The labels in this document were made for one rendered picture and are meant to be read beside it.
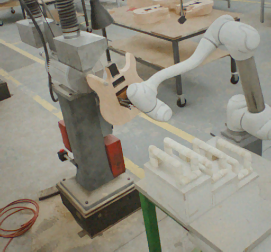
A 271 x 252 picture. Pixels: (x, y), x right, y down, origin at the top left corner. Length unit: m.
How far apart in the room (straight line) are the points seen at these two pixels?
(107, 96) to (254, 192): 1.02
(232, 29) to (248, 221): 0.94
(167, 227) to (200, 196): 1.36
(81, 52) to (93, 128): 0.85
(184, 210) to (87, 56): 0.92
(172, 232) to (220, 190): 1.26
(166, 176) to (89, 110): 1.14
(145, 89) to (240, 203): 0.72
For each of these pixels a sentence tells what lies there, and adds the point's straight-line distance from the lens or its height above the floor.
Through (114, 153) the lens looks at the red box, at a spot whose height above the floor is 0.52.
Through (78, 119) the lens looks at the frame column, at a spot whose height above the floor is 0.90.
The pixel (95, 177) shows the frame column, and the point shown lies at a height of 0.40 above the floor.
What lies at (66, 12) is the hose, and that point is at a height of 1.67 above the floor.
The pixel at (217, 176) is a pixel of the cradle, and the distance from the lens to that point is 1.60.
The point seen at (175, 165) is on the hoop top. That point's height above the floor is 1.20.
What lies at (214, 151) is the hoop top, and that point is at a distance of 1.61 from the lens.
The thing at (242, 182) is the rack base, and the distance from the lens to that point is 1.74.
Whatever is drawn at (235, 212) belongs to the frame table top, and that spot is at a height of 0.93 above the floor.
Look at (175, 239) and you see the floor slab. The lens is 2.77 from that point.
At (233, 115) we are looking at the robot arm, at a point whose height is 0.88.
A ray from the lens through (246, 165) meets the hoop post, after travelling 1.76.
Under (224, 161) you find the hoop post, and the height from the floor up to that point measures 1.10.
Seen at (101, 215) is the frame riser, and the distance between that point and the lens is 2.83.
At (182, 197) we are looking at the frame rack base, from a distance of 1.46.
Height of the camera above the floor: 2.05
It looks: 28 degrees down
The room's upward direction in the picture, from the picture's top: 9 degrees counter-clockwise
